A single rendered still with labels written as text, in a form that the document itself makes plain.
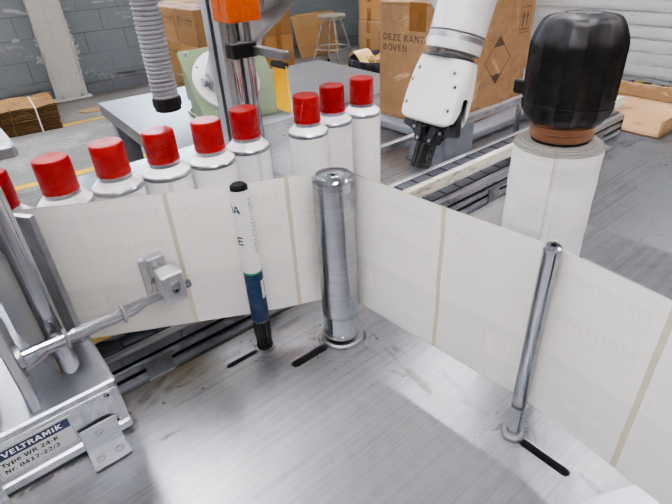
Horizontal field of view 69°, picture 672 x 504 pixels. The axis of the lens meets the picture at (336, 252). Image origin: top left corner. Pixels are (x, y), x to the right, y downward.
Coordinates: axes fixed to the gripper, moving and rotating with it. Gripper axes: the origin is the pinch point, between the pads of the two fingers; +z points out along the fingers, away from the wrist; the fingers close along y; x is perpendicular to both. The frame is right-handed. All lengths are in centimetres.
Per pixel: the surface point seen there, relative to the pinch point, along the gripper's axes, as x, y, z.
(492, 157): 13.4, 4.5, -1.7
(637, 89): 92, -4, -24
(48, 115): 46, -429, 77
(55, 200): -53, 1, 8
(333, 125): -21.6, 1.1, -2.8
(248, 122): -34.1, 0.8, -1.7
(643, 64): 414, -117, -74
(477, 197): 10.9, 5.6, 5.2
